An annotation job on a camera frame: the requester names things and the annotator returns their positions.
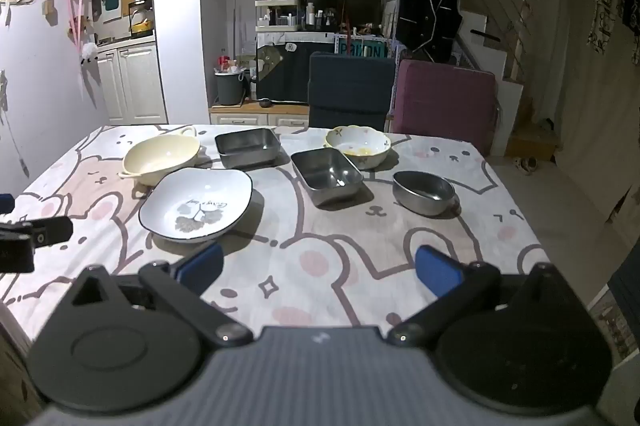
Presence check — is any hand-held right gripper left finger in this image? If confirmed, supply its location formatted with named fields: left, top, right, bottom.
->
left=70, top=240, right=254, bottom=348

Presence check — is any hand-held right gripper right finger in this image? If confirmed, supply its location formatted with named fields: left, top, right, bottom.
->
left=386, top=245, right=576, bottom=348

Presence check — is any cream two-handled bowl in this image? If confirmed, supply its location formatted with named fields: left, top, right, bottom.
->
left=118, top=126, right=203, bottom=186

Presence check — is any wide rectangular steel container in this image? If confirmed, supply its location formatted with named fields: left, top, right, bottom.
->
left=214, top=127, right=282, bottom=170

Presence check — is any round steel bowl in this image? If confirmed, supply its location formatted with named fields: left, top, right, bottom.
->
left=392, top=171, right=460, bottom=217

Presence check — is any bunny printed tablecloth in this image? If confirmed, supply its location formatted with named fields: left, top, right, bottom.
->
left=0, top=124, right=551, bottom=347

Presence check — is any narrow rectangular steel container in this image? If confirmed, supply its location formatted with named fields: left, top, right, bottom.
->
left=290, top=148, right=364, bottom=208

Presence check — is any white yellow-rimmed flower bowl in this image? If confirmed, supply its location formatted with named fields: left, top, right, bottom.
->
left=325, top=125, right=392, bottom=171

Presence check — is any low wooden-top drawer cabinet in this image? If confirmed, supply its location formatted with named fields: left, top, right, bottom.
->
left=210, top=101, right=311, bottom=127

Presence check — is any maroon chair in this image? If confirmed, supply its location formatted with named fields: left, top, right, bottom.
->
left=391, top=59, right=502, bottom=157

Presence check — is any white kitchen base cabinet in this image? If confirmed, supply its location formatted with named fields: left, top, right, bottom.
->
left=95, top=42, right=168, bottom=125

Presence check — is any grey bucket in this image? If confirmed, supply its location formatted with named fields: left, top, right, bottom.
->
left=215, top=70, right=246, bottom=107

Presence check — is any dark blue object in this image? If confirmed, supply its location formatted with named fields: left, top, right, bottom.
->
left=607, top=236, right=640, bottom=322

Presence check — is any pink hanging ribbon toy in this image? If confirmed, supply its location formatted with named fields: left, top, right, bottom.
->
left=65, top=0, right=101, bottom=67

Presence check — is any navy blue chair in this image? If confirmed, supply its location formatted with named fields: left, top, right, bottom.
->
left=308, top=51, right=396, bottom=133

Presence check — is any black printed cloth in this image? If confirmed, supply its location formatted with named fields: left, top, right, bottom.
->
left=256, top=40, right=341, bottom=103

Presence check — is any teal lettered sign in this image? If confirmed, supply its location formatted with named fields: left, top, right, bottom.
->
left=339, top=40, right=388, bottom=59

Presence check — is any white shelf rack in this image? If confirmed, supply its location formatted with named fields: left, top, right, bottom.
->
left=255, top=0, right=302, bottom=32

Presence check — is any black white-trimmed vest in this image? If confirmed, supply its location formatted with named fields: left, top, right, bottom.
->
left=395, top=0, right=463, bottom=63

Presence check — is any black bottle rack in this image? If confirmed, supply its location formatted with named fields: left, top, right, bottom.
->
left=304, top=0, right=341, bottom=29

